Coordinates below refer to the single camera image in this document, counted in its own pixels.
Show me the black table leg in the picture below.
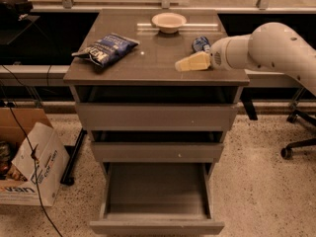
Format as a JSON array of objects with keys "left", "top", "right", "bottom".
[{"left": 60, "top": 129, "right": 87, "bottom": 186}]

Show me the grey drawer cabinet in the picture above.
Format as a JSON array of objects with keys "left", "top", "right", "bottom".
[{"left": 62, "top": 9, "right": 251, "bottom": 165}]

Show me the cardboard box with white flap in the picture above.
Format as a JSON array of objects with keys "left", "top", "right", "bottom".
[{"left": 0, "top": 108, "right": 69, "bottom": 206}]

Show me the grey middle drawer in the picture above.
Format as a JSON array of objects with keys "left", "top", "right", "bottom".
[{"left": 92, "top": 131, "right": 223, "bottom": 163}]

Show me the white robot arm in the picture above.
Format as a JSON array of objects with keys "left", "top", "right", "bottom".
[{"left": 175, "top": 23, "right": 316, "bottom": 95}]

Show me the black office chair base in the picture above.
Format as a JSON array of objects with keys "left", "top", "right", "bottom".
[{"left": 280, "top": 108, "right": 316, "bottom": 160}]

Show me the blue chip bag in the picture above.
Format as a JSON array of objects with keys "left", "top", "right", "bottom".
[{"left": 72, "top": 34, "right": 139, "bottom": 68}]

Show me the grey bottom drawer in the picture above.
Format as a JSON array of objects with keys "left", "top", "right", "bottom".
[{"left": 90, "top": 163, "right": 224, "bottom": 235}]

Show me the grey drawer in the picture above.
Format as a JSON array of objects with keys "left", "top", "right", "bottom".
[
  {"left": 75, "top": 85, "right": 239, "bottom": 132},
  {"left": 90, "top": 163, "right": 224, "bottom": 235},
  {"left": 92, "top": 131, "right": 223, "bottom": 163}
]

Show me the blue pepsi can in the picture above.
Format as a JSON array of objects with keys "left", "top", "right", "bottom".
[{"left": 192, "top": 36, "right": 210, "bottom": 52}]

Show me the grey top drawer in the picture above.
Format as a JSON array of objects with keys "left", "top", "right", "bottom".
[{"left": 75, "top": 85, "right": 239, "bottom": 132}]

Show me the black cable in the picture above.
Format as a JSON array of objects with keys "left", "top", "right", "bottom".
[{"left": 0, "top": 64, "right": 63, "bottom": 237}]

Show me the white paper bowl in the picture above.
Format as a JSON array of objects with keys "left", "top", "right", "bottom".
[{"left": 151, "top": 13, "right": 187, "bottom": 34}]

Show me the black bag on desk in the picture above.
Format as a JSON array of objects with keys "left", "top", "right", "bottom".
[{"left": 0, "top": 0, "right": 33, "bottom": 21}]

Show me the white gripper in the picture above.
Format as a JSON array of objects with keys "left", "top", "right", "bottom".
[{"left": 175, "top": 35, "right": 257, "bottom": 71}]

